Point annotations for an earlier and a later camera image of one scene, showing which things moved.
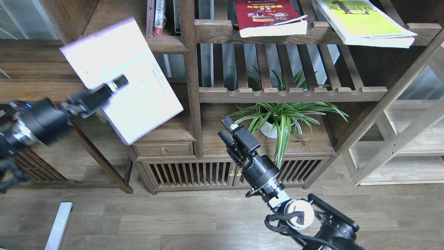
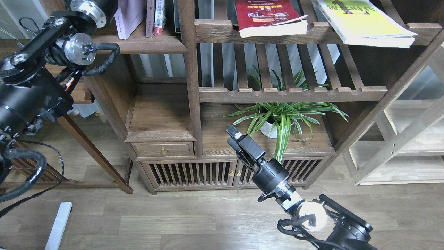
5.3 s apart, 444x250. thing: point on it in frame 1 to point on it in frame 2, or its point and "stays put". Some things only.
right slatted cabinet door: x=298 y=171 stays put
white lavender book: x=148 y=101 to x=129 y=15
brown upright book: x=150 y=18 stays put
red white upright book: x=160 y=18 stays put
